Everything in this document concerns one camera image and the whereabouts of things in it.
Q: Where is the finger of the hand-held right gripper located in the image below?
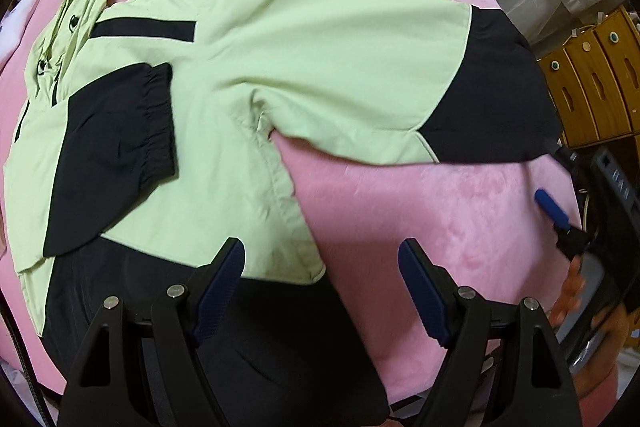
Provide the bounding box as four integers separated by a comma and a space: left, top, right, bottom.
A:
534, 188, 591, 253
542, 139, 581, 175

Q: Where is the green and black jacket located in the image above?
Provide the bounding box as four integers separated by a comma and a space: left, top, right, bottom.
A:
2, 0, 561, 427

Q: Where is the person's right hand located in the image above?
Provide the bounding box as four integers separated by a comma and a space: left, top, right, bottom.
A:
547, 257, 640, 363

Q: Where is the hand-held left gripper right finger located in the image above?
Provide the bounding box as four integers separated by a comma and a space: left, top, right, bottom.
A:
397, 238, 583, 427

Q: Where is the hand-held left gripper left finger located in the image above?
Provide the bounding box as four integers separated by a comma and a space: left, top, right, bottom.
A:
57, 237, 246, 427

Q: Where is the black braided strap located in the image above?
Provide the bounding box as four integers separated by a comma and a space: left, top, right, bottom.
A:
0, 297, 51, 427

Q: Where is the pink bed blanket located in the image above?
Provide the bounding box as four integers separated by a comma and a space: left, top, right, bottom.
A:
0, 0, 621, 427

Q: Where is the white printed pillow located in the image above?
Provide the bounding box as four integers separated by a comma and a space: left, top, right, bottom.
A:
0, 0, 51, 72

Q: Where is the wooden drawer cabinet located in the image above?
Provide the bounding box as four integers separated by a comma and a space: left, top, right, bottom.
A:
537, 4, 640, 152

